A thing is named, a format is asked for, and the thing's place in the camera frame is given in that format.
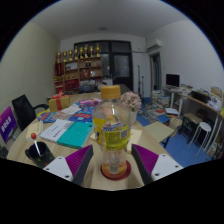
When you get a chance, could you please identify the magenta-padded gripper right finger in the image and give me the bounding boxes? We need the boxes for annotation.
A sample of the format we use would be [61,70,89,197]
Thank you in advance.
[130,143,184,186]

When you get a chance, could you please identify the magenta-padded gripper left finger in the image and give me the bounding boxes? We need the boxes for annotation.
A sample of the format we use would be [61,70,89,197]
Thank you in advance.
[43,144,95,187]

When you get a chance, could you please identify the clear yellow-labelled drink bottle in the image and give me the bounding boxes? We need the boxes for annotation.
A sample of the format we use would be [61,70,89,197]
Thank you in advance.
[92,84,132,178]

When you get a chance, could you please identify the black mug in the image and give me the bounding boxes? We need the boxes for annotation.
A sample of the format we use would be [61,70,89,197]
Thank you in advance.
[24,141,56,170]

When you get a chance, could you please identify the teal book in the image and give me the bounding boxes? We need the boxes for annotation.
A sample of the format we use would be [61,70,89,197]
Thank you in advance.
[56,121,94,150]

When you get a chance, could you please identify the flat round red coaster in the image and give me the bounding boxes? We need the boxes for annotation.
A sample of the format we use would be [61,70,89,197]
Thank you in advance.
[100,159,132,182]

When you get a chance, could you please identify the white booklet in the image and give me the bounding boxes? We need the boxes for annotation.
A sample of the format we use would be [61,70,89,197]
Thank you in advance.
[39,118,75,143]

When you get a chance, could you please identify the red-tipped stirring stick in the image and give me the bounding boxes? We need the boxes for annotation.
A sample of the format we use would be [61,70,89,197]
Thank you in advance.
[30,132,43,158]

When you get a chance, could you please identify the blue colourful book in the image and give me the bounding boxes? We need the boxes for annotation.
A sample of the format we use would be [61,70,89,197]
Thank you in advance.
[68,106,96,123]

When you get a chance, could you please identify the white round stool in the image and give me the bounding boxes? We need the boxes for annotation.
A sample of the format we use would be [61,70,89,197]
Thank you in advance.
[195,121,213,156]

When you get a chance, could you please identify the yellow gift box red ribbon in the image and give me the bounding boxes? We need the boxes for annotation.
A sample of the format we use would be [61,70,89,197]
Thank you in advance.
[48,91,72,113]

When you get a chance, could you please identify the pink package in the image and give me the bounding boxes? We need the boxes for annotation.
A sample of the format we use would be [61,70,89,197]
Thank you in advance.
[78,97,102,108]

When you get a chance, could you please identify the stack of books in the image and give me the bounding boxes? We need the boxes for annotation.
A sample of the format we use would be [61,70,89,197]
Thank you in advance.
[151,89,171,110]

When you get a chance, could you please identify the pink flower bouquet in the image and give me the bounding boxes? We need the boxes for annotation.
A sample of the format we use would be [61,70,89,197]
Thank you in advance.
[118,91,143,125]

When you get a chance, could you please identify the black office chair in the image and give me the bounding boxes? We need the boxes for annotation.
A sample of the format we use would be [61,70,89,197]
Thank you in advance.
[11,94,50,132]

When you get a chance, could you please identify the purple sign board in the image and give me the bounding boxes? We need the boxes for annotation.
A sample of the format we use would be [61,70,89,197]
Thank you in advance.
[0,105,19,145]

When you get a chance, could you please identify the wooden side desk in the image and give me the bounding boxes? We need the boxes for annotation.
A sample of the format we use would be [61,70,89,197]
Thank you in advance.
[179,85,224,159]

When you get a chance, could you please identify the black computer monitor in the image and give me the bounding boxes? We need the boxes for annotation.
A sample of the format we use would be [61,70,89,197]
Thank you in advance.
[165,73,181,89]

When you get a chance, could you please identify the wooden shelf unit with trophies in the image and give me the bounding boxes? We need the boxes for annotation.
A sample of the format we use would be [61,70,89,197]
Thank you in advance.
[53,43,103,95]

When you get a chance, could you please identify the white wall air conditioner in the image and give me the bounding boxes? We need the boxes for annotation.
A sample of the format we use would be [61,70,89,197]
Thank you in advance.
[146,38,164,55]

